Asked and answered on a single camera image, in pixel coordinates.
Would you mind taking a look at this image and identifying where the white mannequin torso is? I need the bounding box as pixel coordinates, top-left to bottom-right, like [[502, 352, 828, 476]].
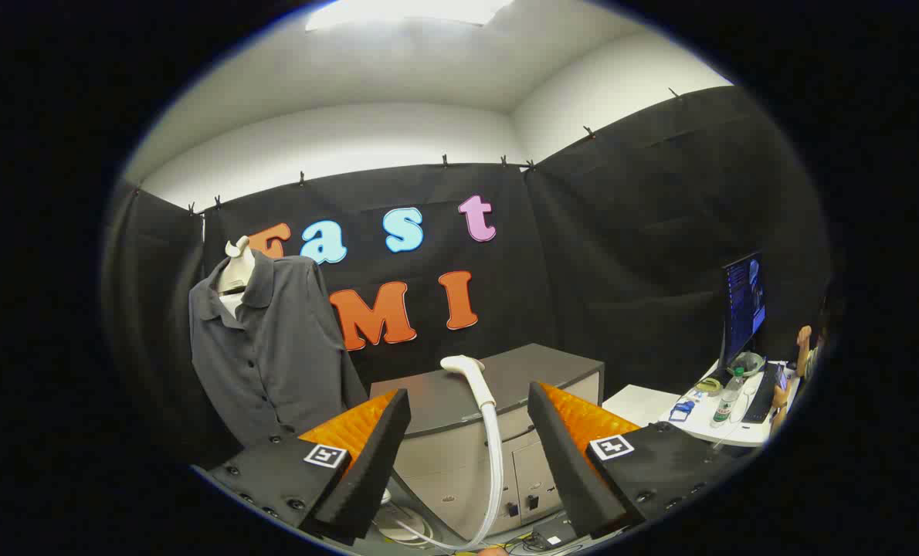
[[216, 236, 258, 319]]

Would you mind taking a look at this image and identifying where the computer monitor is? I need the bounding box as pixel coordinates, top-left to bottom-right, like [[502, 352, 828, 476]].
[[718, 251, 767, 371]]

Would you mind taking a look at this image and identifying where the ceiling light panel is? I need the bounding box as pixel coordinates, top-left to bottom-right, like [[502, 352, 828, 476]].
[[305, 0, 514, 32]]

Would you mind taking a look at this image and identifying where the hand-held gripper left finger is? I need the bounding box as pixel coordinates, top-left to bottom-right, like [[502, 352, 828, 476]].
[[205, 388, 412, 546]]

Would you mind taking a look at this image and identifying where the grey cabinet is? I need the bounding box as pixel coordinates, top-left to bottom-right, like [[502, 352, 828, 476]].
[[369, 343, 605, 541]]

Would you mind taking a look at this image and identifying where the black keyboard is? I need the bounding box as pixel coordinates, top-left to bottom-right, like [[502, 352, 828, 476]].
[[741, 363, 781, 424]]

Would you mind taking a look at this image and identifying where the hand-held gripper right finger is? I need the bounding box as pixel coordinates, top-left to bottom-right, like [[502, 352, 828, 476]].
[[527, 381, 742, 541]]

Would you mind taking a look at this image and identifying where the white desk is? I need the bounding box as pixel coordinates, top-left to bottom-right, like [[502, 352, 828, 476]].
[[659, 359, 804, 449]]

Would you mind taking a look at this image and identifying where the low white table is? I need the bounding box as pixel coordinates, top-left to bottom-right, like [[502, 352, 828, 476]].
[[601, 384, 680, 427]]

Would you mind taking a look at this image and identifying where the white steamer base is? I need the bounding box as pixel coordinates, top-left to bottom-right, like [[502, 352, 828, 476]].
[[372, 488, 433, 545]]

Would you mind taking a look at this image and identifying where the black floor power box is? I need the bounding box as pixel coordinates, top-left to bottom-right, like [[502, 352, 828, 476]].
[[529, 517, 576, 551]]

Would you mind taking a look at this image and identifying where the grey button-up shirt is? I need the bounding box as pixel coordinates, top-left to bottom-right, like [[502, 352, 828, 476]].
[[188, 252, 368, 449]]

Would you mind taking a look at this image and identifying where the clear plastic water bottle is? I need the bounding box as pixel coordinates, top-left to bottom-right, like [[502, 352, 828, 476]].
[[710, 368, 746, 428]]

